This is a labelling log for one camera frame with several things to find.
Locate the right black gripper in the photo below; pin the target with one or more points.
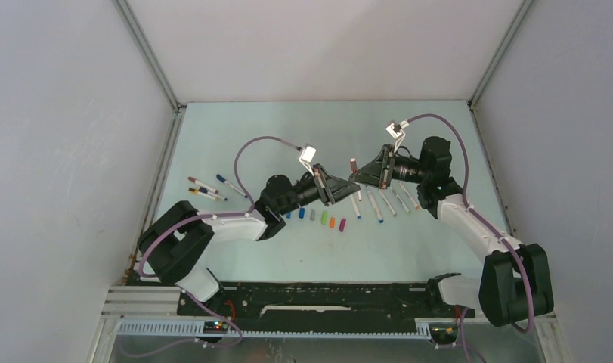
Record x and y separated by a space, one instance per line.
372 172

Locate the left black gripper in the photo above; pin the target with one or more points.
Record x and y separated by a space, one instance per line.
330 190

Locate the light blue marker body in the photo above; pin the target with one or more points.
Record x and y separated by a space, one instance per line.
355 207

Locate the red cap marker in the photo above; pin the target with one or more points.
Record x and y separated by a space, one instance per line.
354 168

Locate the orange cap marker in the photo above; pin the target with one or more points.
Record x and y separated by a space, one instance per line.
414 203

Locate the green cap marker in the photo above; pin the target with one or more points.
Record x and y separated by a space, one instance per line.
400 200

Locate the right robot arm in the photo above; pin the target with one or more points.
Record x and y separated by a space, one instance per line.
515 283

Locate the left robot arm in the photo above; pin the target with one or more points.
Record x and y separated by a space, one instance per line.
172 246

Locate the dark blue cap marker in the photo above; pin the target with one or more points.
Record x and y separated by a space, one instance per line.
232 186

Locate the yellow black marker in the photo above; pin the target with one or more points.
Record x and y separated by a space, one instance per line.
206 193

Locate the brown cap marker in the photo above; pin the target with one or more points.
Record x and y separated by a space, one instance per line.
203 185

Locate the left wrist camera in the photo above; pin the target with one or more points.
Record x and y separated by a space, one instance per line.
306 155

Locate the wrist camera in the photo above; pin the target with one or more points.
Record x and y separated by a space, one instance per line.
396 131
306 155

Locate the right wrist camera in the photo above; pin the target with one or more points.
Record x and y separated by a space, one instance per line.
396 131

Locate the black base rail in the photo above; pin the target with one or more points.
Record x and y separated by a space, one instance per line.
330 308

